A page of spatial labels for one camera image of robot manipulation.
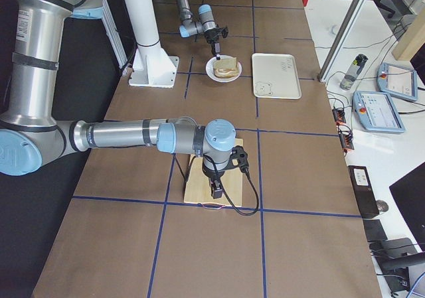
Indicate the bread slice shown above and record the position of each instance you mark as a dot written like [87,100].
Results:
[225,67]

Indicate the cream bear serving tray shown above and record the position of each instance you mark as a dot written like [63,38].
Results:
[275,76]

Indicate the aluminium frame post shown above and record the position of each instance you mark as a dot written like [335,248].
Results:
[345,28]

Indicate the orange black connector strip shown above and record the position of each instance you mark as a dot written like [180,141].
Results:
[343,130]

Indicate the bamboo cutting board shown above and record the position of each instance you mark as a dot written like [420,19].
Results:
[198,191]

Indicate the far teach pendant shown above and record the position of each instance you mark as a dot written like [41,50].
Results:
[398,81]

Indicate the clear water bottle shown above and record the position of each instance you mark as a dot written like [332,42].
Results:
[353,72]

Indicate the black power brick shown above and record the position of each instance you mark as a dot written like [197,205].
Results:
[363,191]

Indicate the metal board handle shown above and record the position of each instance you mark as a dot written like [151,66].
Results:
[212,206]

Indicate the black monitor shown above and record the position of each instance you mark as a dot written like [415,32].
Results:
[408,194]

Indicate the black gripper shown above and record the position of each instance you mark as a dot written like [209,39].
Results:
[212,38]
[210,174]

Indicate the teach pendant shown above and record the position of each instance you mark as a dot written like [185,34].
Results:
[398,81]
[376,112]

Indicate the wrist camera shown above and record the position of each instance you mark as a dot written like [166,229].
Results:
[238,159]
[223,31]

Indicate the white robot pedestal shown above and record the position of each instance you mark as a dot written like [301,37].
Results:
[152,67]

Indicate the near teach pendant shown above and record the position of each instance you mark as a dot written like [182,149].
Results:
[376,112]

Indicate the white round plate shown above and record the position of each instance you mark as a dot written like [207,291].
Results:
[210,71]

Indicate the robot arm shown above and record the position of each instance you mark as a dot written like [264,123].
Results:
[206,25]
[88,90]

